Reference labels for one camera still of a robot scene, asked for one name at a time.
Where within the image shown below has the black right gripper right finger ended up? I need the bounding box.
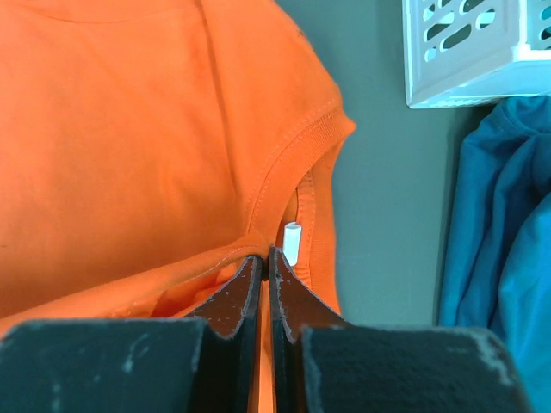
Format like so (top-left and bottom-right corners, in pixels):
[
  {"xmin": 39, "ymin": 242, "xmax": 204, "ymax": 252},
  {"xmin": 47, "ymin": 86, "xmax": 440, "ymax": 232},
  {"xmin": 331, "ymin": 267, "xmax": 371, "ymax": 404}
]
[{"xmin": 267, "ymin": 248, "xmax": 532, "ymax": 412}]

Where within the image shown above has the white plastic file organizer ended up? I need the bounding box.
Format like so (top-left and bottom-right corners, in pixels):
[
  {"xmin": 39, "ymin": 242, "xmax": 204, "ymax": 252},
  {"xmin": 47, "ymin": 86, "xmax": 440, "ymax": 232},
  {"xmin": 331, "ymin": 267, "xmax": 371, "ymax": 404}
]
[{"xmin": 402, "ymin": 0, "xmax": 550, "ymax": 108}]

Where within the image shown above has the orange t-shirt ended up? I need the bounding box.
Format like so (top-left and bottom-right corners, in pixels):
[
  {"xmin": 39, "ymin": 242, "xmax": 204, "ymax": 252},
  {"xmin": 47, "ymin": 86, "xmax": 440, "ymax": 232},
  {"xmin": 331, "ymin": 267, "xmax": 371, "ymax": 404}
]
[{"xmin": 1, "ymin": 1, "xmax": 355, "ymax": 412}]

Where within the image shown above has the folded blue t-shirt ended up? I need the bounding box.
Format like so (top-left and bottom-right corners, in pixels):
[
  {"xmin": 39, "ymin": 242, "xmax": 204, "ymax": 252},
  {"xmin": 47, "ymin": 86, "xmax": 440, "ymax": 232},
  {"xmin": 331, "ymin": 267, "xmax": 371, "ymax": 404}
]
[{"xmin": 438, "ymin": 96, "xmax": 550, "ymax": 412}]

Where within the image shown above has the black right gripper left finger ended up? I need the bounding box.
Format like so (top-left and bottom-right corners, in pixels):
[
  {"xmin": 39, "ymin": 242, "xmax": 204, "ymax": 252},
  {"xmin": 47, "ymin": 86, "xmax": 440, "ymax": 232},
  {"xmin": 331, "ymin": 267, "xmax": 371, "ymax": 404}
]
[{"xmin": 1, "ymin": 256, "xmax": 263, "ymax": 412}]

